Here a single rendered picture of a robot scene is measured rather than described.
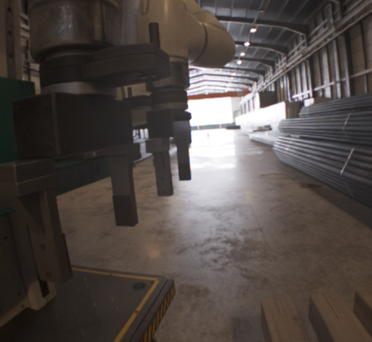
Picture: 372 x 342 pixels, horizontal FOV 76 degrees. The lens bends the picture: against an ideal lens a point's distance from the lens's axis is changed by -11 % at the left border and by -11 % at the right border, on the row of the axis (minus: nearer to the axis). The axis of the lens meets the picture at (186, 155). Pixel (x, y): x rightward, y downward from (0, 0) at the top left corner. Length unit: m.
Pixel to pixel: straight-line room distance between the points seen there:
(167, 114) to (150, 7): 0.20
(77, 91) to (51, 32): 0.06
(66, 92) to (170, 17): 0.32
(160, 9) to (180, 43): 0.07
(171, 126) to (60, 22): 0.28
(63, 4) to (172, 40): 0.29
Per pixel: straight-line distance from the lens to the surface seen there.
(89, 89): 0.24
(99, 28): 0.26
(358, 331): 0.90
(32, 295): 0.85
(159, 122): 0.47
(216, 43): 0.62
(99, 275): 0.95
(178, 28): 0.52
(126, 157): 0.32
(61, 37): 0.25
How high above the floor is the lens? 0.77
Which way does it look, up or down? 6 degrees down
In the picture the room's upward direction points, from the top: 5 degrees counter-clockwise
